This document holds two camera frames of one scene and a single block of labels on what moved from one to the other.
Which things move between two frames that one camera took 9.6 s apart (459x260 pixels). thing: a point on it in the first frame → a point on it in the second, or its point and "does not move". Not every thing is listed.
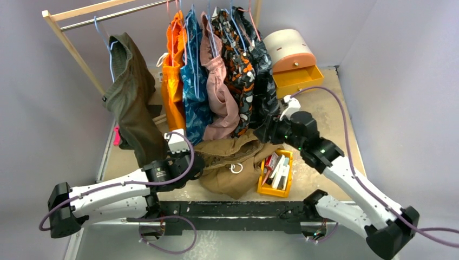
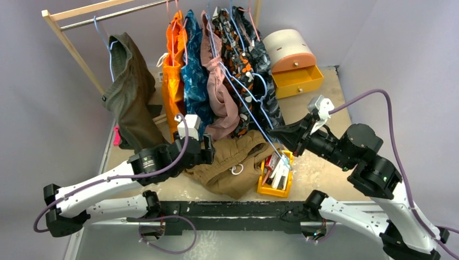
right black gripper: [264, 130] → [302, 130]
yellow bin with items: [275, 175] does not move
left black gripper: [184, 153] → [206, 156]
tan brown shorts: [229, 166] does not move
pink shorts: [223, 116] does not move
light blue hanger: [109, 46] does not move
